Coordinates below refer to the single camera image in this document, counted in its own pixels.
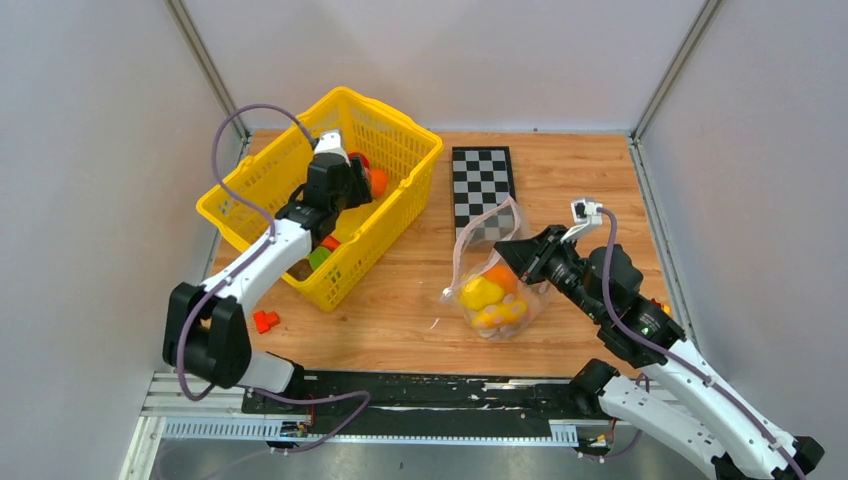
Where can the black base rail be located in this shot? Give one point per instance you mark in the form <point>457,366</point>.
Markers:
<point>392,408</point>

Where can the orange carrot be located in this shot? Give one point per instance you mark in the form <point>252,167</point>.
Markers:
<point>330,243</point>

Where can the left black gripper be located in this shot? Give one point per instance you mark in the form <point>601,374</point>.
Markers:
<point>361,185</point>

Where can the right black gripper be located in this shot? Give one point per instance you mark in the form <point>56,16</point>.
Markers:
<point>526,257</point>

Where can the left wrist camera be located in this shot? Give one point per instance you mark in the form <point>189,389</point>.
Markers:
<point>331,142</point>

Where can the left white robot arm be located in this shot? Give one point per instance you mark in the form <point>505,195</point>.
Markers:
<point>206,329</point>

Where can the green vegetable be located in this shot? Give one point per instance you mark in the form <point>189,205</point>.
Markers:
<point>318,256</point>

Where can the yellow lemon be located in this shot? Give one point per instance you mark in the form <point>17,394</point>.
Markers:
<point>479,293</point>

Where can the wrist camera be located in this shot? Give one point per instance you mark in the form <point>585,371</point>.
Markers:
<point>331,142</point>
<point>586,217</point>

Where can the small orange item on table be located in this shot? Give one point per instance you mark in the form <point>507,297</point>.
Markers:
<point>265,321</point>

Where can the clear zip top bag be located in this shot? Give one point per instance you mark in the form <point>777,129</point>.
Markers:
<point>473,253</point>

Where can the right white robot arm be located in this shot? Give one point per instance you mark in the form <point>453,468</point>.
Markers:
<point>717,430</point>

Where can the yellow orange mango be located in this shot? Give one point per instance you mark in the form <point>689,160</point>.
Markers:
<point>506,312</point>

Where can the black white checkerboard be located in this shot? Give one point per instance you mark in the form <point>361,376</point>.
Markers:
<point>482,178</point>

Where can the orange tangerine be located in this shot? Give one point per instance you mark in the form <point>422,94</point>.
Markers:
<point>379,181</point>
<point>503,276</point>

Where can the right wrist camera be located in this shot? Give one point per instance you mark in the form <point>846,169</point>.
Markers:
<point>586,217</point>

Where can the red apple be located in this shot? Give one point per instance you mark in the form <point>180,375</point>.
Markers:
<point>361,158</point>

